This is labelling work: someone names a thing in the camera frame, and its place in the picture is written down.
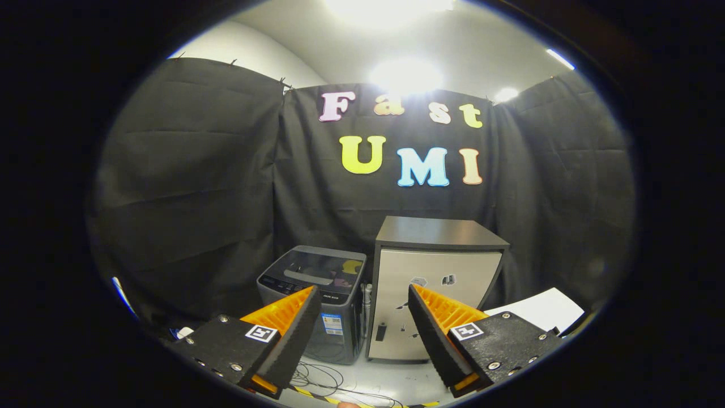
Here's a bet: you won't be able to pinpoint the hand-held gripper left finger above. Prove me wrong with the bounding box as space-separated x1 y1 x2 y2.
170 285 322 400

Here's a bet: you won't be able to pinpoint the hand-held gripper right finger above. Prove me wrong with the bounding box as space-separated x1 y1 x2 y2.
408 283 567 397

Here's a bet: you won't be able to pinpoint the grey washing machine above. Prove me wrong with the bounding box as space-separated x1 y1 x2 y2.
257 245 368 365

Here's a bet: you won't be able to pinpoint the beige cabinet with dark top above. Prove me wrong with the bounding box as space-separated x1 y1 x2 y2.
365 215 510 363

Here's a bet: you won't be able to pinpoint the black backdrop cloth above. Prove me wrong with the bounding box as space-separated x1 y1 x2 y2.
85 57 638 335

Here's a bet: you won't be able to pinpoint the round ceiling light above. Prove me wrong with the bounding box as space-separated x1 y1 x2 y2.
368 57 443 97

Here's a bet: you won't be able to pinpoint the long ceiling light strip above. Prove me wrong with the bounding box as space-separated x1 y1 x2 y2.
547 48 575 71

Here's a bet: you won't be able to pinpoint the large ceiling light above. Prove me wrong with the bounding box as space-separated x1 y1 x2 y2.
323 0 457 26

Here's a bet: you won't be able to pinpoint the black floor cables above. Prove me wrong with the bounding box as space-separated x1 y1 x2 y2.
289 360 406 408

